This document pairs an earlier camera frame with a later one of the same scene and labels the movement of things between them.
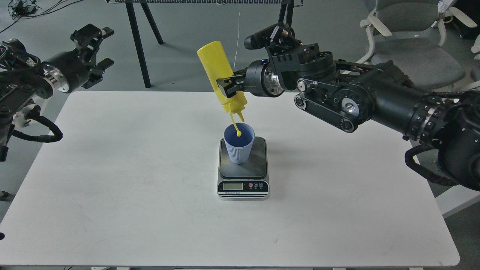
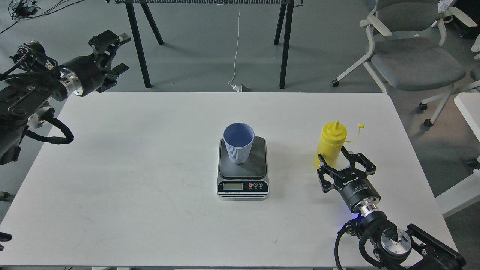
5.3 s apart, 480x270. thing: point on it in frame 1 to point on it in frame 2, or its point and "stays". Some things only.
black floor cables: (25, 9) stays
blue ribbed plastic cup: (239, 147) stays
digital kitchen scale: (247, 181) stays
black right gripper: (258, 81) to (360, 194)
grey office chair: (412, 34) stays
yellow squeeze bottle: (216, 60) to (333, 137)
